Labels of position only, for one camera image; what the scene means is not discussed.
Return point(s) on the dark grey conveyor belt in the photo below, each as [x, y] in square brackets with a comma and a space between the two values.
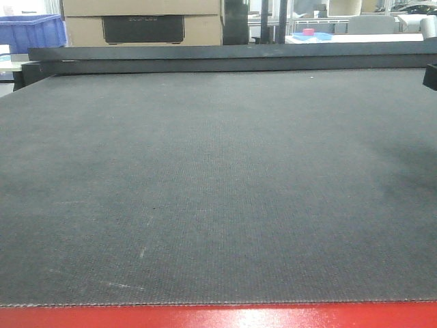
[215, 188]

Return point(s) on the lower cardboard box black print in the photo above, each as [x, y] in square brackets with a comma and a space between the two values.
[198, 31]

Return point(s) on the upper cardboard box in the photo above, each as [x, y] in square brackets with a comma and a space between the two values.
[141, 7]

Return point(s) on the red conveyor front edge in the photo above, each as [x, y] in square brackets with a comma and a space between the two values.
[391, 314]

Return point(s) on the black vertical panel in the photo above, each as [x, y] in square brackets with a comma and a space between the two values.
[235, 22]

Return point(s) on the shallow blue tray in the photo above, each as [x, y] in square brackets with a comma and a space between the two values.
[320, 36]

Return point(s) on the grey office chair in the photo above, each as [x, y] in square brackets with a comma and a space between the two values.
[371, 24]

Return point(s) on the white background table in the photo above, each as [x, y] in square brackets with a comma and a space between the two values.
[351, 38]

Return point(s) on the black robot part right edge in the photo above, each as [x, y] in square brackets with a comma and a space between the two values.
[430, 77]

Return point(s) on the blue plastic crate background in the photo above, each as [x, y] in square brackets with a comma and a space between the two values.
[37, 31]

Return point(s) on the black vertical post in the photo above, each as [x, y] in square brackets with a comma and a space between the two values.
[282, 21]

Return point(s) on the black conveyor rear rail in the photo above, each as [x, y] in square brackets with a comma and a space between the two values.
[47, 62]

